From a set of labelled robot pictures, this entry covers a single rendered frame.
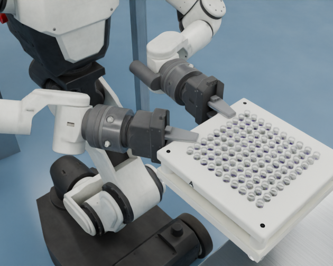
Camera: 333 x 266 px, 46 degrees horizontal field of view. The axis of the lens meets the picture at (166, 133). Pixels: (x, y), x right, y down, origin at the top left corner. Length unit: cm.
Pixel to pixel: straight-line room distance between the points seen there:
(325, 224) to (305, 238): 6
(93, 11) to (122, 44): 215
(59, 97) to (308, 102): 210
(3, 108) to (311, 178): 56
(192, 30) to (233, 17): 256
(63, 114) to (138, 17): 126
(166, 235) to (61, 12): 95
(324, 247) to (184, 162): 34
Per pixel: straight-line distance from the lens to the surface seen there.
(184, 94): 86
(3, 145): 228
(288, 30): 351
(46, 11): 97
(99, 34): 108
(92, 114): 77
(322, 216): 92
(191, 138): 73
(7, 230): 200
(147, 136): 74
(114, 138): 75
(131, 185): 119
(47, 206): 180
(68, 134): 80
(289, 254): 84
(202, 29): 108
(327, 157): 76
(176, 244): 157
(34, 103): 78
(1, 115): 78
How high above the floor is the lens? 153
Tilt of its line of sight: 42 degrees down
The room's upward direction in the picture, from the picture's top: straight up
